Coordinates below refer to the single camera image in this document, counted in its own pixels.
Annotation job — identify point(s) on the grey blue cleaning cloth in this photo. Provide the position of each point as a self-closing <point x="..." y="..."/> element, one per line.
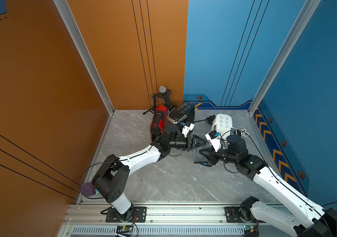
<point x="200" y="157"/>

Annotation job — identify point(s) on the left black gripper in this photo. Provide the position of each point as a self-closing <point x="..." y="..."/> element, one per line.
<point x="190" y="143"/>

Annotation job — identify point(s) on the white coffee machine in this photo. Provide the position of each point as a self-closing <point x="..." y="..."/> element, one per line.
<point x="222" y="124"/>

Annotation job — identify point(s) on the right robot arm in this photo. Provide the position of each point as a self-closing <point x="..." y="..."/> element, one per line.
<point x="305" y="217"/>

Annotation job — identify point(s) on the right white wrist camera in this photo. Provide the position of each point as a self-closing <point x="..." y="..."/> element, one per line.
<point x="214" y="139"/>

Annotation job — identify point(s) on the green circuit board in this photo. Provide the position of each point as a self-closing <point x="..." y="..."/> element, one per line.
<point x="124" y="231"/>
<point x="250" y="231"/>

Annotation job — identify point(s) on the aluminium mounting rail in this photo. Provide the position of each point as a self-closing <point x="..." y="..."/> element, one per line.
<point x="162" y="220"/>

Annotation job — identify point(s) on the purple cube toy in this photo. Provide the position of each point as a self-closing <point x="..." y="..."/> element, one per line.
<point x="87" y="189"/>

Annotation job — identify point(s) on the red coffee machine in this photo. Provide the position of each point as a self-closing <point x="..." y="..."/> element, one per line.
<point x="158" y="121"/>

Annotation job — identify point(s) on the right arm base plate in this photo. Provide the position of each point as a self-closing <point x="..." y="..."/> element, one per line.
<point x="234" y="214"/>

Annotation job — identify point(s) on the right green circuit board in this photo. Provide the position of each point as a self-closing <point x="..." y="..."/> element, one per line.
<point x="250" y="231"/>

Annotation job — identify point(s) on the black coffee machine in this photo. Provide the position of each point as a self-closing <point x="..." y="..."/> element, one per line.
<point x="182" y="115"/>

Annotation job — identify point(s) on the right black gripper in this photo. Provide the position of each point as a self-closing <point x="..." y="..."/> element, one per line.
<point x="211" y="153"/>

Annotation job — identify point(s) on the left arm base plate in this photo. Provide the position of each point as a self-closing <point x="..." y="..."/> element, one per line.
<point x="136" y="214"/>

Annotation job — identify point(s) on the left green circuit board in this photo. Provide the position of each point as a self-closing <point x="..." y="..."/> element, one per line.
<point x="124" y="231"/>

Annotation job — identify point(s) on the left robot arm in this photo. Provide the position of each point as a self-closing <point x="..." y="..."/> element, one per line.
<point x="111" y="178"/>

